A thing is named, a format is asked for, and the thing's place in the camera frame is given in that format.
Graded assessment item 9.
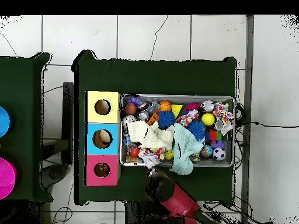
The blue bowl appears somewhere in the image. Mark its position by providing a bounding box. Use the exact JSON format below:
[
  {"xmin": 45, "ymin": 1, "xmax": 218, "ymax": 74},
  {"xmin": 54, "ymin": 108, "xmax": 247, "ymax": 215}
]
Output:
[{"xmin": 0, "ymin": 106, "xmax": 12, "ymax": 138}]

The brown football toy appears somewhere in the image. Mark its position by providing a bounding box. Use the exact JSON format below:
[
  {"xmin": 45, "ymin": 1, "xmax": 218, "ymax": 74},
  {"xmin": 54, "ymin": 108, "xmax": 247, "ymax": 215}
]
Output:
[{"xmin": 123, "ymin": 102, "xmax": 137, "ymax": 116}]

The cream muslin cloth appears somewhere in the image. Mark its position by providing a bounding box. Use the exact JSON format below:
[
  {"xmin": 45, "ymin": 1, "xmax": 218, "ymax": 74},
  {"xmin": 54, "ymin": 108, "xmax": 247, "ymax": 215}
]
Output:
[{"xmin": 126, "ymin": 120, "xmax": 175, "ymax": 151}]

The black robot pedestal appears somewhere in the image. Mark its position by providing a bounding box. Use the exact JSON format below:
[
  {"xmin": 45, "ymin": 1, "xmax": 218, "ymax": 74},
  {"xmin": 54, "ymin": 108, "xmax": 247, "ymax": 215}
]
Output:
[{"xmin": 124, "ymin": 201, "xmax": 164, "ymax": 224}]

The clear mesh bin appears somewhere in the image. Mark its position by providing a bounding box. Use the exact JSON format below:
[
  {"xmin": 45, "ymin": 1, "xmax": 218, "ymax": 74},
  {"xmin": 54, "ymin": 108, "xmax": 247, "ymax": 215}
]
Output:
[{"xmin": 119, "ymin": 93, "xmax": 236, "ymax": 167}]

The silver drink can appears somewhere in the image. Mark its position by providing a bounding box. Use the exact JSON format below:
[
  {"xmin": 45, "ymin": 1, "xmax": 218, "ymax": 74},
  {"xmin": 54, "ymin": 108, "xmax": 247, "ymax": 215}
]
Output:
[{"xmin": 122, "ymin": 114, "xmax": 137, "ymax": 125}]

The black and white soccer ball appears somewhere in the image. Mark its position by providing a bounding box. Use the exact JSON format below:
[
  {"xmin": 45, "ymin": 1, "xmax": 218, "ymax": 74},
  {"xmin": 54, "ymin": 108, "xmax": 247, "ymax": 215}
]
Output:
[{"xmin": 211, "ymin": 147, "xmax": 227, "ymax": 162}]

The dark green tablecloth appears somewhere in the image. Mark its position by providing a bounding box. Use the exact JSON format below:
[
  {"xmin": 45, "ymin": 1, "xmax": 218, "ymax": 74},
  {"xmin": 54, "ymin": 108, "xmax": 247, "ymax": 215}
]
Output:
[
  {"xmin": 71, "ymin": 50, "xmax": 238, "ymax": 206},
  {"xmin": 0, "ymin": 52, "xmax": 53, "ymax": 202}
]

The wooden box with three holes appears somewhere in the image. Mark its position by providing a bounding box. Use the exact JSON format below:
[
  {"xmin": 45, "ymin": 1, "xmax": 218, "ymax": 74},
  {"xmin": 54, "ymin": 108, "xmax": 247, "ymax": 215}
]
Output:
[{"xmin": 84, "ymin": 90, "xmax": 121, "ymax": 187}]

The globe print ball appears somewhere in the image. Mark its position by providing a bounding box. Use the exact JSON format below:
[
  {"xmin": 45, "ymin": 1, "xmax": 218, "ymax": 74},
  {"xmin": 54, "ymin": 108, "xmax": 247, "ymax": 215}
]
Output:
[{"xmin": 200, "ymin": 144, "xmax": 213, "ymax": 158}]

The blue spiky ball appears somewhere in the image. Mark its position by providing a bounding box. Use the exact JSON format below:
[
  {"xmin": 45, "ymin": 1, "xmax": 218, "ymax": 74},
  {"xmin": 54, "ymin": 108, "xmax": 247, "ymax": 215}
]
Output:
[{"xmin": 157, "ymin": 110, "xmax": 176, "ymax": 131}]

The blue fuzzy ball with eyes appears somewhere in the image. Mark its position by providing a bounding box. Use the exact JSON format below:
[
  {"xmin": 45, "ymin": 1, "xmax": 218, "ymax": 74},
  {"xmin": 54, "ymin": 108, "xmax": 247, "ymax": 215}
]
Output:
[{"xmin": 186, "ymin": 120, "xmax": 206, "ymax": 141}]

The orange basketball toy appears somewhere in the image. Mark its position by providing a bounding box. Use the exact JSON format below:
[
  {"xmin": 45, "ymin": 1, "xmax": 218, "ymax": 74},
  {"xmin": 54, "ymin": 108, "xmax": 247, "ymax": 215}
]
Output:
[{"xmin": 159, "ymin": 100, "xmax": 172, "ymax": 112}]

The magenta bowl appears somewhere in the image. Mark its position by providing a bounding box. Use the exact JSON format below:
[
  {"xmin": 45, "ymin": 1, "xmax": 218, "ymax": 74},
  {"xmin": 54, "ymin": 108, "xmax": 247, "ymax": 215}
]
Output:
[{"xmin": 0, "ymin": 157, "xmax": 17, "ymax": 200}]

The mint knitted cloth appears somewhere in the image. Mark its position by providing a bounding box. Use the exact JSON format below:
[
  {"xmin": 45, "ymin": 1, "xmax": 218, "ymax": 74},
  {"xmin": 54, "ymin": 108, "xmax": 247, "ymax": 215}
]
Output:
[{"xmin": 170, "ymin": 122, "xmax": 204, "ymax": 176}]

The black cable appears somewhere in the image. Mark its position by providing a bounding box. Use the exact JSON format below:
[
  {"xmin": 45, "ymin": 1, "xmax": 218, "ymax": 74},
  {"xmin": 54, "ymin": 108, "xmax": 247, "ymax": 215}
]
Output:
[{"xmin": 234, "ymin": 102, "xmax": 299, "ymax": 128}]

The orange plastic block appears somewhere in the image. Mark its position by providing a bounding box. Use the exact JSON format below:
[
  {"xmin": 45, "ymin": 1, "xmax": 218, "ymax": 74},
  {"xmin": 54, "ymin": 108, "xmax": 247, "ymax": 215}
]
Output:
[{"xmin": 146, "ymin": 111, "xmax": 160, "ymax": 126}]

